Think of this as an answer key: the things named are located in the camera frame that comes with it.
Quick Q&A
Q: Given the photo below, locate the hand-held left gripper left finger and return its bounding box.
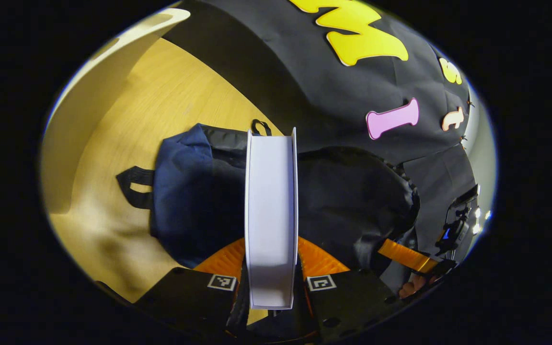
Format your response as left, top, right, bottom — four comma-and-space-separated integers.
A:
135, 237, 250, 338

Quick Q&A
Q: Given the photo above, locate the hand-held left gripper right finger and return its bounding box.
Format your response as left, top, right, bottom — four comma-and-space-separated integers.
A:
297, 236, 403, 342

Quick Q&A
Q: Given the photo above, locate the blue schoolbag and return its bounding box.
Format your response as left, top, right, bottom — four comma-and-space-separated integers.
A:
115, 119, 421, 276

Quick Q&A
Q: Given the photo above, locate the plain white book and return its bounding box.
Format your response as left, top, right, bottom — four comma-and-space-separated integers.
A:
244, 127, 299, 311

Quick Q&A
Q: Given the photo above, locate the white bookshelf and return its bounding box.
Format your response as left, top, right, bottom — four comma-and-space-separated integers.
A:
40, 7, 191, 215

